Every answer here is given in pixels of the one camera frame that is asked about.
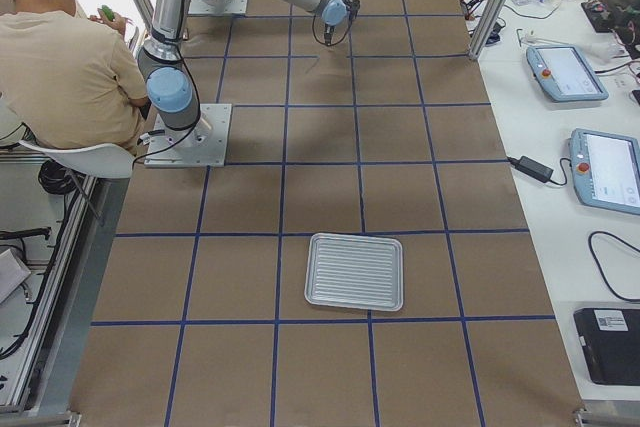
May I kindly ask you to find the metal tray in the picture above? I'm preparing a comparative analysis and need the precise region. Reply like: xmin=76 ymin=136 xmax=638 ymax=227
xmin=304 ymin=233 xmax=404 ymax=312

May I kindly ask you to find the white chair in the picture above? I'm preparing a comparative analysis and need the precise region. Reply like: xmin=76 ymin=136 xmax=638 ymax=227
xmin=17 ymin=139 xmax=136 ymax=221

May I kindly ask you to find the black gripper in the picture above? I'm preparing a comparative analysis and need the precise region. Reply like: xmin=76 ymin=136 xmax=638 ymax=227
xmin=322 ymin=0 xmax=360 ymax=45

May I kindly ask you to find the black power adapter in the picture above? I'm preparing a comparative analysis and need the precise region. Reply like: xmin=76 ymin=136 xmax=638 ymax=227
xmin=507 ymin=156 xmax=553 ymax=183

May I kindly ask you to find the black laptop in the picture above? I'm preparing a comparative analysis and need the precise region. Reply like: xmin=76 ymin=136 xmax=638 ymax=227
xmin=573 ymin=308 xmax=639 ymax=386

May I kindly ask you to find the teach pendant far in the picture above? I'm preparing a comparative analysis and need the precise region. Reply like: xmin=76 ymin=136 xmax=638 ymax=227
xmin=525 ymin=45 xmax=609 ymax=103

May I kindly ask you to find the aluminium frame post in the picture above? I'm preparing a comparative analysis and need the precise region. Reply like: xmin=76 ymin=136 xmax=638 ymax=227
xmin=467 ymin=0 xmax=532 ymax=61

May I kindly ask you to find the teach pendant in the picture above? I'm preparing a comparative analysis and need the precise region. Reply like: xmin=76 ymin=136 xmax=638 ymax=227
xmin=569 ymin=128 xmax=639 ymax=215
xmin=525 ymin=45 xmax=609 ymax=103

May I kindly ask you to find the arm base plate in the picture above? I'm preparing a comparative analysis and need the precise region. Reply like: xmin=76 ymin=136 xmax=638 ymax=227
xmin=143 ymin=104 xmax=232 ymax=168
xmin=188 ymin=0 xmax=248 ymax=17

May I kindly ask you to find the teach pendant near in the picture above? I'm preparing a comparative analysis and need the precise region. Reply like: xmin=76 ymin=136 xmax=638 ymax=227
xmin=569 ymin=128 xmax=639 ymax=215

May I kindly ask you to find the seated person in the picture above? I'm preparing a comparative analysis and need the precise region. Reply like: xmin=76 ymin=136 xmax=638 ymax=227
xmin=1 ymin=0 xmax=150 ymax=153

